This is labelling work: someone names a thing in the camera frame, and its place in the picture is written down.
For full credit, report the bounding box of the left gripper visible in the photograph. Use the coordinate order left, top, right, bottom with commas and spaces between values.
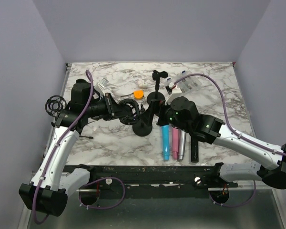
85, 92, 130, 121

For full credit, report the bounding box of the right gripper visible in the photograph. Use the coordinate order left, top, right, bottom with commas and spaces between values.
139, 99, 191, 134

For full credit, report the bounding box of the black round base clip stand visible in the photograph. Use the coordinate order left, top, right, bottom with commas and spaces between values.
147, 70, 168, 105

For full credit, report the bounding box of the blue microphone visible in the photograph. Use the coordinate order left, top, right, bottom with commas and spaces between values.
162, 125, 170, 161

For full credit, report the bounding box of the pink microphone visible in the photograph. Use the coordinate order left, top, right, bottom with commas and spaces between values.
172, 127, 179, 160

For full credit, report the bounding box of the silver microphone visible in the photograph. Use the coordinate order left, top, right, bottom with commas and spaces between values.
178, 130, 186, 160

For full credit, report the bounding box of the black speckled microphone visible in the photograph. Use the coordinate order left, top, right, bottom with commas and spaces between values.
190, 137, 199, 163

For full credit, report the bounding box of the black tripod shock mount stand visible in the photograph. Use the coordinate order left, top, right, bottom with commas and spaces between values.
45, 95, 99, 135

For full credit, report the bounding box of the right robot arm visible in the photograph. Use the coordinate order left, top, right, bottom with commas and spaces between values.
133, 96, 286, 189

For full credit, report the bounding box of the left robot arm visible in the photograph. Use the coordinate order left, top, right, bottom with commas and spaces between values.
19, 79, 132, 217

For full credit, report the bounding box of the orange tape measure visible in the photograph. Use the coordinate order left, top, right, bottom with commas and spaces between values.
133, 90, 144, 100

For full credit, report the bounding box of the white earbud case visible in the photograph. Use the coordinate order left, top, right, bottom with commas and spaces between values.
137, 81, 148, 89

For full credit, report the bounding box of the clear plastic screw box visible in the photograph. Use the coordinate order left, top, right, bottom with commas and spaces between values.
165, 70, 202, 95

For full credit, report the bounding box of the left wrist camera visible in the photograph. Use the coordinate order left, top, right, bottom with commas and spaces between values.
94, 78, 111, 98

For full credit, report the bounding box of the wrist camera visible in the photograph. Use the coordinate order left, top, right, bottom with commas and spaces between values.
165, 82, 182, 105
94, 78, 111, 98

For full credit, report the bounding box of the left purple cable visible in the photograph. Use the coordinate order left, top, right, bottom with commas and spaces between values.
32, 70, 126, 225

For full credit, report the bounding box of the purple cable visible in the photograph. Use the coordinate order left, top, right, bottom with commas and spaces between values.
174, 73, 286, 208
32, 70, 126, 225

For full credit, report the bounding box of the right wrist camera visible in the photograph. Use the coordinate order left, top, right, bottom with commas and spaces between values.
165, 82, 182, 105

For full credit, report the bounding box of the black front mounting rail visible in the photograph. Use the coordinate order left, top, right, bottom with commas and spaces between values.
63, 163, 238, 199

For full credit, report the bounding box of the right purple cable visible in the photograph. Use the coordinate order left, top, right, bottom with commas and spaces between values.
174, 73, 286, 208

